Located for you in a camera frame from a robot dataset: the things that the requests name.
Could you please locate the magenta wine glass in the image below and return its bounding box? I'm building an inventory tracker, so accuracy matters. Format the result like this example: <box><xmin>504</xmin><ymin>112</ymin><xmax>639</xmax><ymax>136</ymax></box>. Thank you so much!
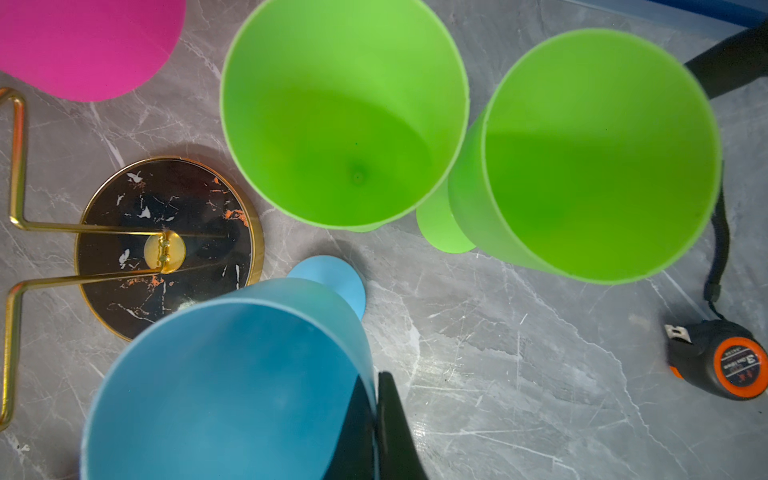
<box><xmin>1</xmin><ymin>0</ymin><xmax>186</xmax><ymax>102</ymax></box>

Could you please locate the green wine glass front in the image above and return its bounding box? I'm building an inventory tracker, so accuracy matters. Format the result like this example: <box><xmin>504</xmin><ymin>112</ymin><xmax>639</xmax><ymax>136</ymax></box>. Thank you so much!
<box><xmin>220</xmin><ymin>1</ymin><xmax>470</xmax><ymax>232</ymax></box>

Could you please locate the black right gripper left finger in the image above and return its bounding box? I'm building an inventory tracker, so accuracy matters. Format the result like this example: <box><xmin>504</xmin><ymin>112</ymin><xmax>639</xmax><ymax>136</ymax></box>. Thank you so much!
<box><xmin>323</xmin><ymin>377</ymin><xmax>375</xmax><ymax>480</ymax></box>

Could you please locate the black round-base stand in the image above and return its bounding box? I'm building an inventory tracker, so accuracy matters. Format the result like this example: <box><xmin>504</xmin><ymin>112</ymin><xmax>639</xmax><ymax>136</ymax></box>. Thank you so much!
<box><xmin>685</xmin><ymin>20</ymin><xmax>767</xmax><ymax>100</ymax></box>

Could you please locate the green wine glass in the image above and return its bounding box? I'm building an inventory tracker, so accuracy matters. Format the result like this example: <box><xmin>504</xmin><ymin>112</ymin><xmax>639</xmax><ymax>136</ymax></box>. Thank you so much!
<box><xmin>220</xmin><ymin>1</ymin><xmax>470</xmax><ymax>232</ymax></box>
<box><xmin>417</xmin><ymin>29</ymin><xmax>722</xmax><ymax>285</ymax></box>

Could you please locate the blue wine glass front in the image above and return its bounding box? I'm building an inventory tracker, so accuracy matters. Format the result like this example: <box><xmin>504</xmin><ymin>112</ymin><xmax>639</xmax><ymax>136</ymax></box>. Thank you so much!
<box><xmin>80</xmin><ymin>255</ymin><xmax>379</xmax><ymax>479</ymax></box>

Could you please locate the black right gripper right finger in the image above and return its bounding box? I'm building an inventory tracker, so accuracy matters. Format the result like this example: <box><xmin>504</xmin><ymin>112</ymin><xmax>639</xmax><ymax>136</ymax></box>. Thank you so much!
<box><xmin>376</xmin><ymin>371</ymin><xmax>428</xmax><ymax>480</ymax></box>

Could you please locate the orange black tape measure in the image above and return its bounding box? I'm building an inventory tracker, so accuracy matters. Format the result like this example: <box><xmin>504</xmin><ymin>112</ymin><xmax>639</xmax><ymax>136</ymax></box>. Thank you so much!
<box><xmin>664</xmin><ymin>194</ymin><xmax>767</xmax><ymax>401</ymax></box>

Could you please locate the gold wine glass rack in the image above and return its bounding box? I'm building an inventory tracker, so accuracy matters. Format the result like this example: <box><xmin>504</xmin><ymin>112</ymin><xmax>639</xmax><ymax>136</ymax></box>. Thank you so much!
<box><xmin>0</xmin><ymin>87</ymin><xmax>266</xmax><ymax>432</ymax></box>

